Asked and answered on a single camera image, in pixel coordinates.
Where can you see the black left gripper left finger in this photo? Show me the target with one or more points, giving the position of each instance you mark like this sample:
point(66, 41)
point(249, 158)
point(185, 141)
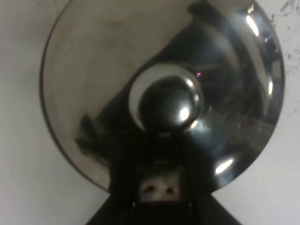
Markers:
point(105, 206)

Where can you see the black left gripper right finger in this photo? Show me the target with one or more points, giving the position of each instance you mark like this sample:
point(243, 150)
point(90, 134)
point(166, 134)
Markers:
point(211, 206)

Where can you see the stainless steel teapot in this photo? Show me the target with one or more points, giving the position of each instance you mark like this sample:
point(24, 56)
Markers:
point(129, 85)

